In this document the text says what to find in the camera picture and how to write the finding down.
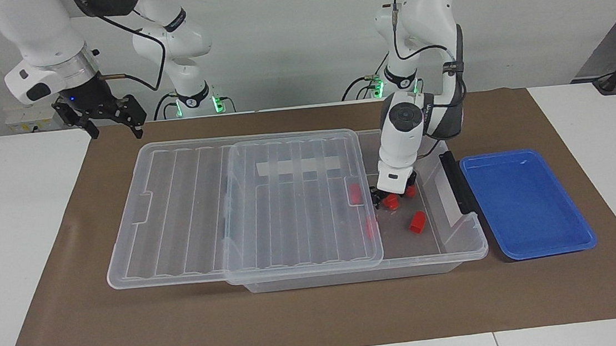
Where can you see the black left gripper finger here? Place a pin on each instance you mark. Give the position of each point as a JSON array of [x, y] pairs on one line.
[[405, 196], [378, 202]]

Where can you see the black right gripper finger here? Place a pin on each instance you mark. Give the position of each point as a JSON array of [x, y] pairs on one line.
[[132, 113], [80, 120]]

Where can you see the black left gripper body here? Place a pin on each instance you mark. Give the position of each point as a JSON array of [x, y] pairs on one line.
[[378, 193]]

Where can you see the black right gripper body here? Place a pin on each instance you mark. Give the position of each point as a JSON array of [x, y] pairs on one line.
[[93, 102]]

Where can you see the red block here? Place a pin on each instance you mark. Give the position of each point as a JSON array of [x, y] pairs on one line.
[[391, 203], [369, 227], [355, 193], [418, 222], [411, 191]]

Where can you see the clear ribbed plastic lid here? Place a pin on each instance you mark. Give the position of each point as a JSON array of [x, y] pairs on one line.
[[178, 223]]

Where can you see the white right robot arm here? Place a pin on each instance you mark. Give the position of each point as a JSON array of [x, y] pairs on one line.
[[39, 35]]

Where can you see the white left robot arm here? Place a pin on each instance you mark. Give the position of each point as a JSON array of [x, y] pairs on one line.
[[427, 1]]

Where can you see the black box latch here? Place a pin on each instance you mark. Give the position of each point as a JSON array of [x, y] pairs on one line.
[[456, 182]]

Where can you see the clear plastic storage box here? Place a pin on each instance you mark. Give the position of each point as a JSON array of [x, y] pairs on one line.
[[436, 240]]

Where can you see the blue plastic tray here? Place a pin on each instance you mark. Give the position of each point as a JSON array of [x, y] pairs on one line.
[[528, 209]]

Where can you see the white power strip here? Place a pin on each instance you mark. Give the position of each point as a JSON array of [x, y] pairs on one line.
[[24, 119]]

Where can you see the brown table mat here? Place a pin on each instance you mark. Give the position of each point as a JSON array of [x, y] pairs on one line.
[[132, 333]]

